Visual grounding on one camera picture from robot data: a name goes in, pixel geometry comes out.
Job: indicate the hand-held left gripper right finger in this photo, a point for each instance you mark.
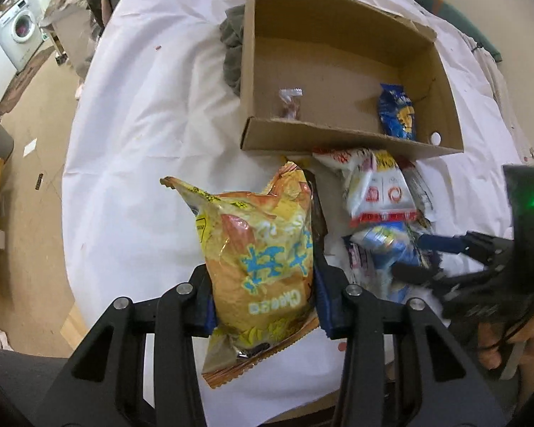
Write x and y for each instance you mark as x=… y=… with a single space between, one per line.
x=327 y=302

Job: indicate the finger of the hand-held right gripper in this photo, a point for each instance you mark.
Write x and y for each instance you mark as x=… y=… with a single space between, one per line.
x=445 y=243
x=416 y=273

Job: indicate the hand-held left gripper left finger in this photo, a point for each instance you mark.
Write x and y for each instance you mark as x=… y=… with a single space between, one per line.
x=204 y=316

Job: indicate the blue white snack packet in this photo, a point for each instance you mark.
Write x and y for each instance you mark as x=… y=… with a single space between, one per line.
x=378 y=249

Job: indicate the yellow cheese snack bag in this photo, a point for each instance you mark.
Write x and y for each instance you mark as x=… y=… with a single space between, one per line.
x=258 y=267

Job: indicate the brown cardboard box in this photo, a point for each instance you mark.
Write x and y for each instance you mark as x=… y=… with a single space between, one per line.
x=338 y=75

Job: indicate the person's right hand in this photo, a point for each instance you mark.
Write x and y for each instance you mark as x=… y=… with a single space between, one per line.
x=532 y=333

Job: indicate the white red snack packet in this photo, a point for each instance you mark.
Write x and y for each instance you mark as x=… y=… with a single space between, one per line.
x=382 y=191

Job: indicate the dark brown snack packet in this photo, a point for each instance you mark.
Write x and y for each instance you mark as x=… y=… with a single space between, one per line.
x=319 y=213

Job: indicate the white crumpled snack packet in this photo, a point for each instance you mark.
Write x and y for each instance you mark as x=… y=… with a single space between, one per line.
x=338 y=159

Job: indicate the clear wrapped candy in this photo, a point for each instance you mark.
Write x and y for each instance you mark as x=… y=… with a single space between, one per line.
x=290 y=104

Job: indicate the white printed bed sheet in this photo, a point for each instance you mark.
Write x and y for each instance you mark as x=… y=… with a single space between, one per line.
x=160 y=98

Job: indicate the dark grey cloth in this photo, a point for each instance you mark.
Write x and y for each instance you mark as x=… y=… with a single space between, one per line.
x=232 y=53

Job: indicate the grey bin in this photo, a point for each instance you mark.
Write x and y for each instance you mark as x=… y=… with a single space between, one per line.
x=1 y=140

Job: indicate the white washing machine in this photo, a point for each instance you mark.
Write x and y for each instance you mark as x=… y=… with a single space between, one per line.
x=20 y=31

